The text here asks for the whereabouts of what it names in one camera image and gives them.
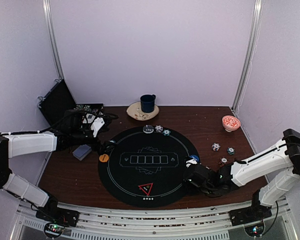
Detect orange big blind button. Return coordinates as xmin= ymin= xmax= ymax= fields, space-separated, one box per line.
xmin=99 ymin=154 xmax=110 ymax=163

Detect blue small blind button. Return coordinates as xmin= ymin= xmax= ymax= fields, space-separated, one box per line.
xmin=189 ymin=154 xmax=200 ymax=162

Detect blue white chip stack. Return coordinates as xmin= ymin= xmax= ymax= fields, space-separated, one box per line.
xmin=211 ymin=142 xmax=221 ymax=152

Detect green chips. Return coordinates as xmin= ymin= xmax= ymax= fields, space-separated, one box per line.
xmin=162 ymin=129 xmax=171 ymax=136

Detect red triangle all-in marker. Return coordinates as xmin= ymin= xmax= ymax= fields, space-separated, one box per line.
xmin=138 ymin=182 xmax=154 ymax=196

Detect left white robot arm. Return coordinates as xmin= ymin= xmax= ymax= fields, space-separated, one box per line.
xmin=0 ymin=110 xmax=118 ymax=222

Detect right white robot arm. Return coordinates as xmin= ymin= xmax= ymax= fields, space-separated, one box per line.
xmin=183 ymin=128 xmax=300 ymax=221

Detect blue playing card deck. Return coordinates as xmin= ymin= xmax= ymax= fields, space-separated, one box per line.
xmin=72 ymin=144 xmax=92 ymax=161

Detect black poker set case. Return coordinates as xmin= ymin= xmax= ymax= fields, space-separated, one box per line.
xmin=37 ymin=79 xmax=104 ymax=126

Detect green blue chip stack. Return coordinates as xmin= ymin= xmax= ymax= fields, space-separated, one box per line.
xmin=227 ymin=147 xmax=236 ymax=155

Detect beige ceramic saucer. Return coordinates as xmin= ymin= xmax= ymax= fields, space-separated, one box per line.
xmin=126 ymin=101 xmax=160 ymax=121

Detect round black poker mat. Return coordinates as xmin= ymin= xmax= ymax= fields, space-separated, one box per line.
xmin=98 ymin=126 xmax=199 ymax=208

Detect red patterned small bowl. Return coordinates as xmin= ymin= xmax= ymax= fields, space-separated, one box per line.
xmin=222 ymin=115 xmax=241 ymax=133

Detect dark blue mug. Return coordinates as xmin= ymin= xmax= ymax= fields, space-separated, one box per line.
xmin=140 ymin=94 xmax=156 ymax=113

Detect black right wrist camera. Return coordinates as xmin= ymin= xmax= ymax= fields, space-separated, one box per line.
xmin=185 ymin=158 xmax=199 ymax=168

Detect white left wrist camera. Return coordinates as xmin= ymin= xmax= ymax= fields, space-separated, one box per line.
xmin=90 ymin=117 xmax=105 ymax=138

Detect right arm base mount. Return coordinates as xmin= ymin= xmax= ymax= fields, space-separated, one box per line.
xmin=229 ymin=207 xmax=272 ymax=238

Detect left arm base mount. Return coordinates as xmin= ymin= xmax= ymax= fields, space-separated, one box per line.
xmin=35 ymin=208 xmax=80 ymax=239

